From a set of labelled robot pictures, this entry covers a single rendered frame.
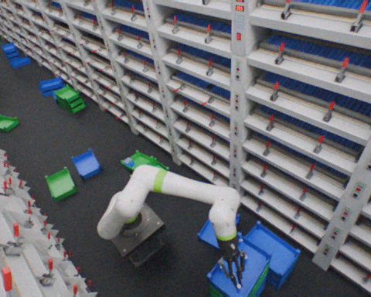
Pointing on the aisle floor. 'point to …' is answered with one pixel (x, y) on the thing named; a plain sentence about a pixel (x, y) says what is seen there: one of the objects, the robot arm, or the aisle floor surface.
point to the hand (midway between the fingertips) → (236, 280)
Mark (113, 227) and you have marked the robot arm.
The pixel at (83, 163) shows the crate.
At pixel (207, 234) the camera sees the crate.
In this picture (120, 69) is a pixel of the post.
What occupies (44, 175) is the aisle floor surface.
